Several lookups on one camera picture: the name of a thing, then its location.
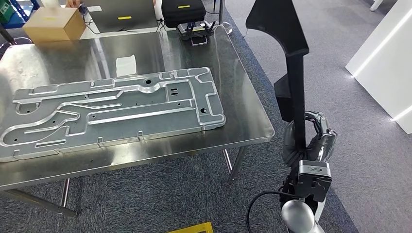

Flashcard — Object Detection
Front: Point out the blue metal shelf rack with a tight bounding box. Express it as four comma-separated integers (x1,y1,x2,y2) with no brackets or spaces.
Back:
0,0,41,30

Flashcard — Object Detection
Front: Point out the white panel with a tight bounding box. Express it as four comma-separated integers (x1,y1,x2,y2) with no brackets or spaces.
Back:
346,0,412,134

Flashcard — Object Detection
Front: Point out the stamped galvanized metal plate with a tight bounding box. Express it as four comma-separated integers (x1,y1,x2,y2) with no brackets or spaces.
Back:
0,67,226,163

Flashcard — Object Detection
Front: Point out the brown cardboard box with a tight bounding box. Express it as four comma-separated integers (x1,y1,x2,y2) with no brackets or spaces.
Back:
23,7,87,42

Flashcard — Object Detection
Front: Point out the black case with yellow sticker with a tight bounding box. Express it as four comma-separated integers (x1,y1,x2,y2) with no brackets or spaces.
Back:
161,0,206,29

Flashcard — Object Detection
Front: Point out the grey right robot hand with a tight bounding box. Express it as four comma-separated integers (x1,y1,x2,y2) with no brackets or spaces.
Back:
282,111,338,165

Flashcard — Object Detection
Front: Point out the green box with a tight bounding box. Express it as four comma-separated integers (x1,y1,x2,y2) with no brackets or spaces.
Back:
0,1,15,24

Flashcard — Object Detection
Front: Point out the grey laptop with yellow sticker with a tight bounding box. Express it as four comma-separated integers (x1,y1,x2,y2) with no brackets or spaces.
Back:
82,0,158,33

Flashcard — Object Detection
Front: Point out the black remote controller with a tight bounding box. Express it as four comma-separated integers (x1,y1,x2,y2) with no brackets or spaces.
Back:
176,20,216,47

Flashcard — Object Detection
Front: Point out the stainless steel workbench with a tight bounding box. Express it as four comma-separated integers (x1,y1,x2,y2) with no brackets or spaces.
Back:
0,25,276,217

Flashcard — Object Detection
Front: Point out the metal pole stand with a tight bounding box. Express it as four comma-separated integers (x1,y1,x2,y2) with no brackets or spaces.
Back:
214,0,234,35

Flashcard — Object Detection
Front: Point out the white paper sheet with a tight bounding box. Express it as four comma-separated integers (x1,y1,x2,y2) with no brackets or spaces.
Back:
115,54,137,77

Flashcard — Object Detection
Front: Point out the long black plastic part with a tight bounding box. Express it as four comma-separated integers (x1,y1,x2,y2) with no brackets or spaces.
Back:
245,0,309,152

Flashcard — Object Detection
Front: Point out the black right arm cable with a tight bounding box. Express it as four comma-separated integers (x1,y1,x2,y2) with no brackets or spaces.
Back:
246,190,302,233

